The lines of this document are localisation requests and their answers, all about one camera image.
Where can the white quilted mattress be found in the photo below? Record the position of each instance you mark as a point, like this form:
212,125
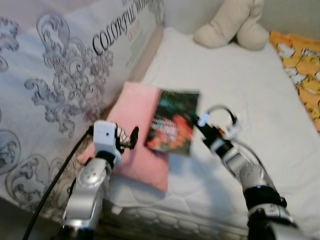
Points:
240,95

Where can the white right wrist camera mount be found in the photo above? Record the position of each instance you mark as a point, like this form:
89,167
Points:
231,131

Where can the pink pillow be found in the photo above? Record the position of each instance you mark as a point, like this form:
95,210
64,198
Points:
137,112

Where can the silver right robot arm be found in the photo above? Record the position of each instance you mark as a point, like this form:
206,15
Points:
255,180

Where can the orange yellow cartoon blanket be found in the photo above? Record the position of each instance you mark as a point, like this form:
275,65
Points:
302,70

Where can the dark book with red cover art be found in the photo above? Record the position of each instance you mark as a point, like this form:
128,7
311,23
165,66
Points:
172,122

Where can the white printed headboard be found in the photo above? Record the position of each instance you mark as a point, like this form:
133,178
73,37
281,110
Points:
60,75

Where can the cream plush toy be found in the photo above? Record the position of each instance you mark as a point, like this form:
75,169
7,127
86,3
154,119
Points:
227,25

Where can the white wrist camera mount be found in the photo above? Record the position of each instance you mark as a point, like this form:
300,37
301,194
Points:
104,136
231,131

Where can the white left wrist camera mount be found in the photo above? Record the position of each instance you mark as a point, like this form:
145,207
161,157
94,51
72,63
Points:
104,136

